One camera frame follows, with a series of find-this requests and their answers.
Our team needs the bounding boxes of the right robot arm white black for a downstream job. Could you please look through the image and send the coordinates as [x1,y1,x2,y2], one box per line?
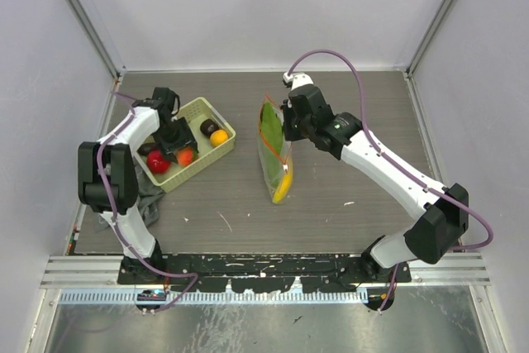
[281,82,469,282]

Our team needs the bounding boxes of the slotted cable duct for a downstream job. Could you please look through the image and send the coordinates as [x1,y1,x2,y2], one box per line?
[58,288,368,305]

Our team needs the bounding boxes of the green toy lettuce leaf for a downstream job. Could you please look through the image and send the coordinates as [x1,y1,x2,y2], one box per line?
[258,101,284,189]

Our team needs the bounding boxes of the clear zip bag orange zipper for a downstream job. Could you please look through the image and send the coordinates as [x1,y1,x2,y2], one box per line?
[257,95,293,204]

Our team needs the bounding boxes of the yellow toy banana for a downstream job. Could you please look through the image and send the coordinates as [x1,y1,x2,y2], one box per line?
[272,163,293,204]

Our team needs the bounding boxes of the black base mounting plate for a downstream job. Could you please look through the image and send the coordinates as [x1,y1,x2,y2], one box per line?
[117,251,412,294]

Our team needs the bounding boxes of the small orange toy fruit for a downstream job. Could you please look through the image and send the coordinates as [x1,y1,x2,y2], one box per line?
[209,129,230,148]

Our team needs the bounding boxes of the purple toy eggplant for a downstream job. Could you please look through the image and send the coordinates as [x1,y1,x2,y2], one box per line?
[137,142,158,156]

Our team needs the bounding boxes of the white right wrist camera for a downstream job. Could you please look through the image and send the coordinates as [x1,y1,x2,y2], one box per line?
[283,72,313,90]

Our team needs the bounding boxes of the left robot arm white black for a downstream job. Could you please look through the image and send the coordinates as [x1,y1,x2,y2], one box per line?
[78,87,198,284]

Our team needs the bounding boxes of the grey cloth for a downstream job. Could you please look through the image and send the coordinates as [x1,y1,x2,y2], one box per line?
[93,170,162,232]

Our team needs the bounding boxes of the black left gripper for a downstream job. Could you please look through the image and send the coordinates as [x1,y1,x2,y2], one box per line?
[153,117,196,163]

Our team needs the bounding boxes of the dark purple toy food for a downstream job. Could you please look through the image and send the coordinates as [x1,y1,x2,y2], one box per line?
[200,119,220,138]

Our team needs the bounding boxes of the pale green plastic basket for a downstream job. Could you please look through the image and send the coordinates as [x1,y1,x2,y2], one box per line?
[134,97,236,193]

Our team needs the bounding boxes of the red toy apple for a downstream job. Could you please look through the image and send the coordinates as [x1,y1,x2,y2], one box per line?
[146,150,171,174]

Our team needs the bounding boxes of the aluminium frame rail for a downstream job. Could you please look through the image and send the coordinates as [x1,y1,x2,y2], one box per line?
[403,69,493,286]

